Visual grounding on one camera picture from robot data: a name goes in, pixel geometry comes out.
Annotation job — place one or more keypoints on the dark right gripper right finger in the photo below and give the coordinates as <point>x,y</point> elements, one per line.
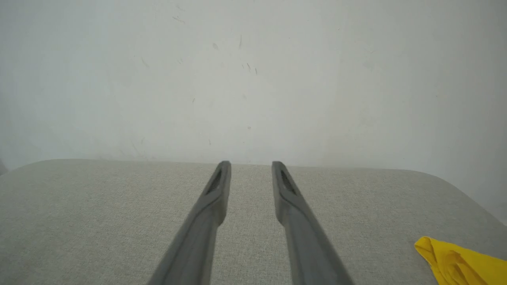
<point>309,249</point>

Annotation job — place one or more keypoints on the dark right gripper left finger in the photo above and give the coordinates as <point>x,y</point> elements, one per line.
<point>194,249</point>

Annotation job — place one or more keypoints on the yellow t-shirt with white patch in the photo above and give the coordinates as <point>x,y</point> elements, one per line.
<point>467,265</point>

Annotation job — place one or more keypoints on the grey fabric sofa cushion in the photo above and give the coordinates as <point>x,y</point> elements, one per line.
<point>99,217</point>

